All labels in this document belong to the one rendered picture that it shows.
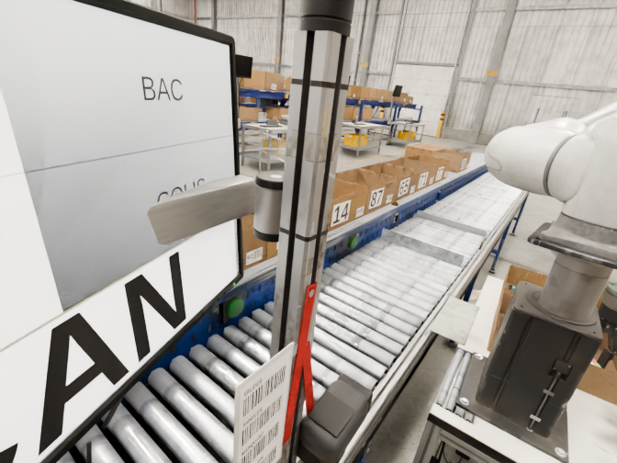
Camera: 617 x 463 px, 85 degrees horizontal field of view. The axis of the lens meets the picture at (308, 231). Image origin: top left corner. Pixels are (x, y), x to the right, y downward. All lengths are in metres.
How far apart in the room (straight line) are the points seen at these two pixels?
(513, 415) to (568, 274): 0.41
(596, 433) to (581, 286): 0.46
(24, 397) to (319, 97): 0.30
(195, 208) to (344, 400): 0.36
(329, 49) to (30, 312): 0.28
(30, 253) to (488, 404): 1.07
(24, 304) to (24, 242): 0.04
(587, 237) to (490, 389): 0.46
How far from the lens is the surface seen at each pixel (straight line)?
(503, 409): 1.14
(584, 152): 0.93
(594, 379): 1.38
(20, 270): 0.26
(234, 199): 0.39
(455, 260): 1.92
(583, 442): 1.24
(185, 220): 0.34
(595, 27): 17.35
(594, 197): 0.91
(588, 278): 0.97
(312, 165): 0.32
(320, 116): 0.31
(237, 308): 1.17
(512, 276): 1.87
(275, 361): 0.38
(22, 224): 0.25
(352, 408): 0.55
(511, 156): 1.01
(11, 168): 0.25
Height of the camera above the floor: 1.51
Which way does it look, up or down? 23 degrees down
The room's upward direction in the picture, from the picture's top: 6 degrees clockwise
